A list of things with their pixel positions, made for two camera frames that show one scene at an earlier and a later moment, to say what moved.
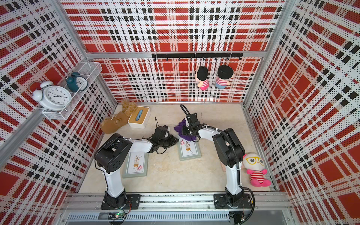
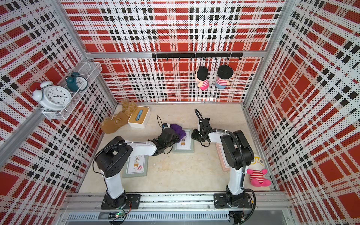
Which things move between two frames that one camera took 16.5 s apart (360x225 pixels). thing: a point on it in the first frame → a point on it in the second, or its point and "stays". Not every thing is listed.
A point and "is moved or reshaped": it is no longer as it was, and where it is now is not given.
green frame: (187, 149) is moved or reshaped
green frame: (136, 165) stays
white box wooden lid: (139, 118) stays
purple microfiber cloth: (179, 128) is moved or reshaped
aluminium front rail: (93, 201) stays
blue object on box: (139, 115) stays
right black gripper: (184, 128) → (193, 135)
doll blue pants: (225, 73) stays
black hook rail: (215, 55) stays
